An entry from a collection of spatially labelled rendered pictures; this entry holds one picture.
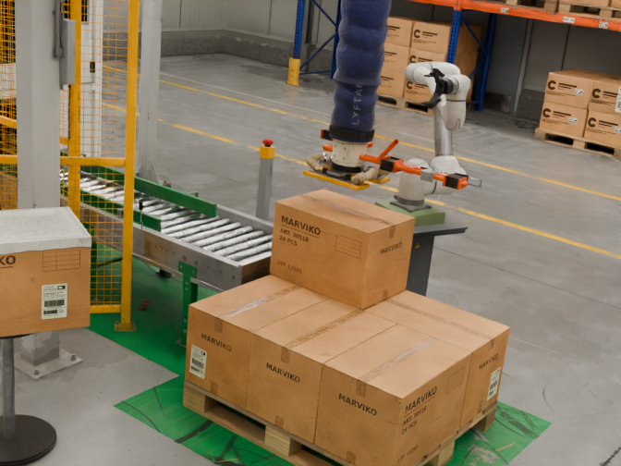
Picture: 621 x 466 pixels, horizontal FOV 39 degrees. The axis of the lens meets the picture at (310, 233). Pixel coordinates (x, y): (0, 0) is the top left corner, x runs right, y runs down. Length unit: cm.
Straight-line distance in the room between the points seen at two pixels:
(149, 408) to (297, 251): 106
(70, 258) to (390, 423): 145
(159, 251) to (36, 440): 135
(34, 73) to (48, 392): 155
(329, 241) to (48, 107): 149
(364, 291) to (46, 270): 152
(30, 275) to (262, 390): 116
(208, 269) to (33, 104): 124
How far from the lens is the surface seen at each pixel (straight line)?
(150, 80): 770
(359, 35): 420
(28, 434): 423
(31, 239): 363
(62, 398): 455
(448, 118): 466
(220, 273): 467
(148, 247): 504
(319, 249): 439
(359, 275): 427
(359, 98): 426
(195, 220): 537
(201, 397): 435
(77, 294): 374
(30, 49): 430
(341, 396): 376
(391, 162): 423
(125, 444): 418
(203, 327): 419
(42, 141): 441
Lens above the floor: 226
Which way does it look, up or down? 19 degrees down
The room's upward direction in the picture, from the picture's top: 6 degrees clockwise
